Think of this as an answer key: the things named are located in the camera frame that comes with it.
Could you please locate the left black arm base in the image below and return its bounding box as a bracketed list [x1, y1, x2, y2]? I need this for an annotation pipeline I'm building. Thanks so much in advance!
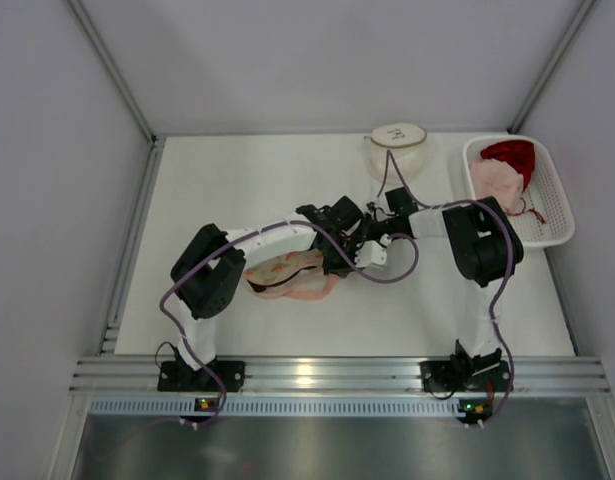
[157, 359, 246, 393]

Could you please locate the pink floral laundry bag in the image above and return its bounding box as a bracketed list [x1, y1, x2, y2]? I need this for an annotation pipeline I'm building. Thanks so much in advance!
[242, 249, 340, 301]

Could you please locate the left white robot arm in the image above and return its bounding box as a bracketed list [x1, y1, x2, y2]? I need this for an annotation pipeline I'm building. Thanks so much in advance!
[171, 196, 383, 371]

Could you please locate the white round mesh laundry bag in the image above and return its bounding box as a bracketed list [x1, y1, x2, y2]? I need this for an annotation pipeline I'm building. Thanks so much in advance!
[363, 123, 430, 184]

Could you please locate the white slotted cable duct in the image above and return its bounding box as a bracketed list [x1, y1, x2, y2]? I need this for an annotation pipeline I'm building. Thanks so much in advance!
[89, 397, 493, 417]

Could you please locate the aluminium mounting rail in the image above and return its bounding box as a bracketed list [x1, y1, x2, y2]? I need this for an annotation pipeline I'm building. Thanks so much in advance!
[69, 356, 610, 397]

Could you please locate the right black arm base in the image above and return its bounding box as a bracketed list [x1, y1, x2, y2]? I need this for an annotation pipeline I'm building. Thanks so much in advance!
[420, 360, 511, 400]

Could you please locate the red garment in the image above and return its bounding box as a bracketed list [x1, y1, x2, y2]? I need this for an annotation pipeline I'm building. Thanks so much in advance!
[480, 140, 536, 189]

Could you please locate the white plastic laundry basket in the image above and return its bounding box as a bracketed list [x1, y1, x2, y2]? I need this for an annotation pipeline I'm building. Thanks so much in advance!
[462, 134, 575, 249]

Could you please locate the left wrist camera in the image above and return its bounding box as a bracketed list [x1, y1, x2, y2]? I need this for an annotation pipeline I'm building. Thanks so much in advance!
[354, 235, 391, 269]

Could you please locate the pink garment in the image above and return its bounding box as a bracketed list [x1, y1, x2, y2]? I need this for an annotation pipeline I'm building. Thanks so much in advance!
[469, 160, 524, 213]

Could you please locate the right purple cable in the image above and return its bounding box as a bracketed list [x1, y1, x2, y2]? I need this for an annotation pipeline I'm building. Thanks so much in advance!
[374, 153, 516, 426]

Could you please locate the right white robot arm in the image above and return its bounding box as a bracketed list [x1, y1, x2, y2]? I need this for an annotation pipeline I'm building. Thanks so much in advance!
[379, 187, 524, 362]

